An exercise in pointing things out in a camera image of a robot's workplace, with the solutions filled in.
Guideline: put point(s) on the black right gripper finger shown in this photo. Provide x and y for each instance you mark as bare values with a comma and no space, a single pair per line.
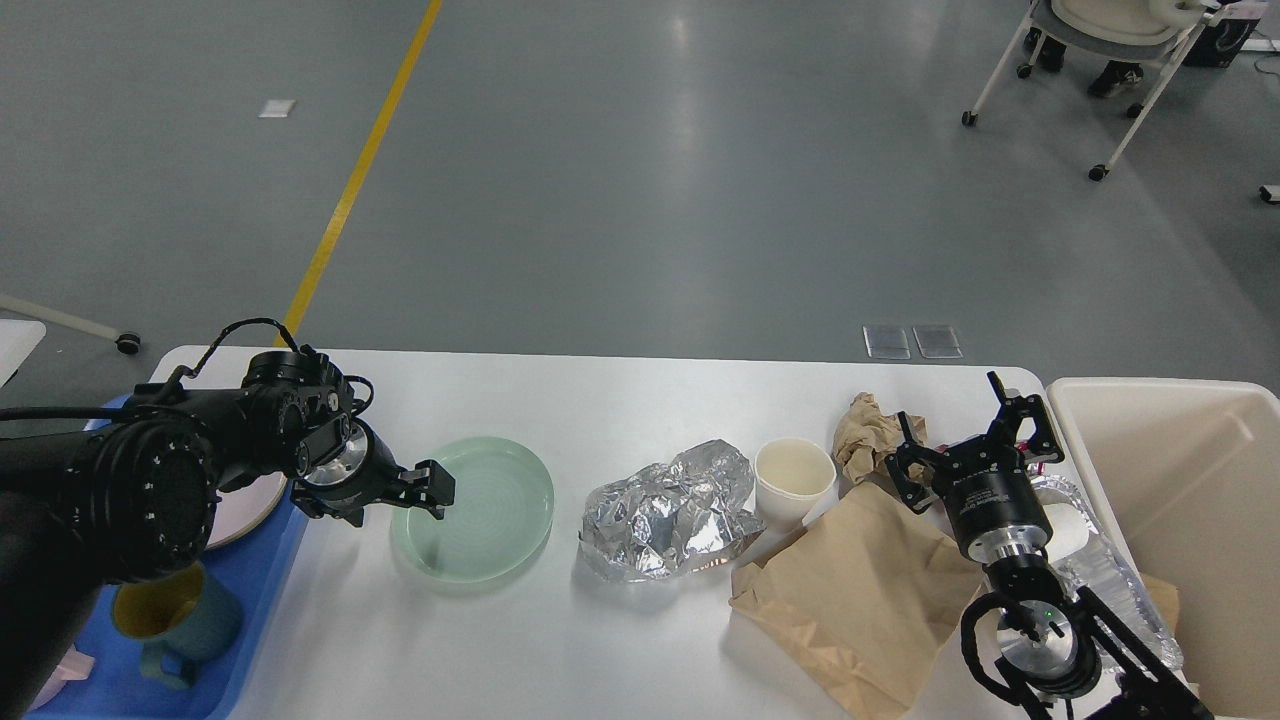
1022,434
919,473

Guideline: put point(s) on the floor socket plate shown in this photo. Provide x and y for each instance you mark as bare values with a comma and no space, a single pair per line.
887,342
938,342

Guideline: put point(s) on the brown paper bag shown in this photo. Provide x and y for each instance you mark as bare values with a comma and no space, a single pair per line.
863,601

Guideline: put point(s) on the floor socket plate right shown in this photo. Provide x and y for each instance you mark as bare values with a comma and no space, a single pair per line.
938,342

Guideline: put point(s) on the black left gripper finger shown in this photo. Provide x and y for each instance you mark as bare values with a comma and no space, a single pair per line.
428,487

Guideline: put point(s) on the crumpled brown paper ball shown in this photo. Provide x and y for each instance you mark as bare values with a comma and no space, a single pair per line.
864,437

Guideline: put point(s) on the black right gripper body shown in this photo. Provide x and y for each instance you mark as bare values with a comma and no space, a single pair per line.
991,505

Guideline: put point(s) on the dark teal mug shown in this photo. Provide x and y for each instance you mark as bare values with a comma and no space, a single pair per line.
182,622

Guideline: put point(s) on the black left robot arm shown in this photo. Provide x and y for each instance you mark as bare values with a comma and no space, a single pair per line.
135,500

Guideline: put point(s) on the white office chair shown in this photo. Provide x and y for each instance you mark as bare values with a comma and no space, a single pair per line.
126,342
1142,32

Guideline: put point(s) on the white office chair left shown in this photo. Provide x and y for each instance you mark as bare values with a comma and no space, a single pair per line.
126,342

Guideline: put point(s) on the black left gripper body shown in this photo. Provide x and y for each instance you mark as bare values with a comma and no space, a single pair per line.
363,473

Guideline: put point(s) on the crumpled aluminium foil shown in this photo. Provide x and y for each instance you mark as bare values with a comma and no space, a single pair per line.
671,519

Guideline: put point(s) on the beige plastic bin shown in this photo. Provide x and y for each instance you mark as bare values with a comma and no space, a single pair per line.
1187,473

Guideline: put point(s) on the white paper on floor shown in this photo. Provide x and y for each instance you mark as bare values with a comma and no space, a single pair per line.
277,109

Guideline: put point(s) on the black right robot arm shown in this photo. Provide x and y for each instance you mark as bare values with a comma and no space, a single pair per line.
1030,640

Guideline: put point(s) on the pink plate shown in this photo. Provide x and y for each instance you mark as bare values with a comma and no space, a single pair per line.
239,512

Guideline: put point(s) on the blue plastic tray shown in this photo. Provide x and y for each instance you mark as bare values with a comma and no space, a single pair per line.
254,570

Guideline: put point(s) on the clear plastic bottle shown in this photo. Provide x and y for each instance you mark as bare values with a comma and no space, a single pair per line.
1083,556

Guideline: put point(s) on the pink mug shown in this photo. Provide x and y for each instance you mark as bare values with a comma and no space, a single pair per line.
74,666

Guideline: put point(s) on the white paper cup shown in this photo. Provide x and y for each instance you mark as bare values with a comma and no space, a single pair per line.
796,481

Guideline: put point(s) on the green plate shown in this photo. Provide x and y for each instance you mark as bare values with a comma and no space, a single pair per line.
504,506

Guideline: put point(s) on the white office chair right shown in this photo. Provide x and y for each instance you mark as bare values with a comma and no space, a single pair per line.
1142,32

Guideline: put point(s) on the person's feet under chair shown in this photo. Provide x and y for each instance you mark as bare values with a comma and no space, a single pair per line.
1117,76

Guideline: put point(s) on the floor socket plate left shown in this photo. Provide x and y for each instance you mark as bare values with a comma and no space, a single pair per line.
887,342

